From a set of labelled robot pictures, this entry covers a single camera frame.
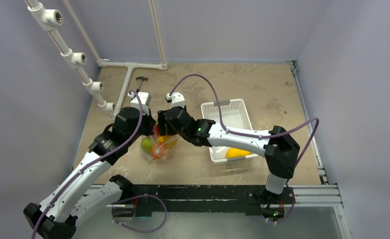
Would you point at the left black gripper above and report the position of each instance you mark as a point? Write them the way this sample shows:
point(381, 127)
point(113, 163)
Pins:
point(150, 122)

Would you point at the yellow pear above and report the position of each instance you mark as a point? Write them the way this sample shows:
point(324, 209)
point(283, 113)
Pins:
point(168, 141)

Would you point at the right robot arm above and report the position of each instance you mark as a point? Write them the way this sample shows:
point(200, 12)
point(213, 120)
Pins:
point(278, 148)

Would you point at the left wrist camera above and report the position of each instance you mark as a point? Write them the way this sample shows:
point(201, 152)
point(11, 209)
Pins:
point(140, 101)

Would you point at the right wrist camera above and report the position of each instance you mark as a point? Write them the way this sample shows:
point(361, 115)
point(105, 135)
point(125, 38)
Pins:
point(175, 99)

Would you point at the yellow mango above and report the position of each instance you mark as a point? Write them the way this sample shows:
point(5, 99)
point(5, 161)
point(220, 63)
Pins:
point(236, 153)

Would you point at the small black hammer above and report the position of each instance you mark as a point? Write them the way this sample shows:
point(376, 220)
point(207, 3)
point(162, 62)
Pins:
point(140, 80)

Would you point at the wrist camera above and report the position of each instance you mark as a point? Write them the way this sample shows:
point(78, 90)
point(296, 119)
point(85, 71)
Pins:
point(140, 101)
point(175, 99)

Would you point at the red apple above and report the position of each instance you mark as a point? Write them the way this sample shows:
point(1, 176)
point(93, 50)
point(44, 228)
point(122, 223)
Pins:
point(156, 130)

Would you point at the white pvc pipe frame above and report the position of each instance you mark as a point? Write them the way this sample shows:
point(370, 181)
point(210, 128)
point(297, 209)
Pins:
point(50, 19)

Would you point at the white plastic basket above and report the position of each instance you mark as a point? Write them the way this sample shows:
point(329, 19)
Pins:
point(234, 114)

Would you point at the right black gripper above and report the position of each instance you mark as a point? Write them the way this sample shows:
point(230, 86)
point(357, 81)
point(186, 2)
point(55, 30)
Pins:
point(161, 121)

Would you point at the green pear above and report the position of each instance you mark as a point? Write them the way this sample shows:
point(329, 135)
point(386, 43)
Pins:
point(146, 144)

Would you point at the black base bar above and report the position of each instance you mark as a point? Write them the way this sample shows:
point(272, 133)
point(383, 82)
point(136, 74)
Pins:
point(252, 200)

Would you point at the clear zip top bag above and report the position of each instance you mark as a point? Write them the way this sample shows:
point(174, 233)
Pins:
point(147, 155)

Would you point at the orange fruit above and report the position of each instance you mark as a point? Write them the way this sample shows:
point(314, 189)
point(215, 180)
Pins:
point(159, 152)

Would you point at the aluminium rail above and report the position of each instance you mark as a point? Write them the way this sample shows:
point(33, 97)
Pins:
point(324, 195)

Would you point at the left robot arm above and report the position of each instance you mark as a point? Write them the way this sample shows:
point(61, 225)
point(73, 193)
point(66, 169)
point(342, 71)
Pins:
point(68, 208)

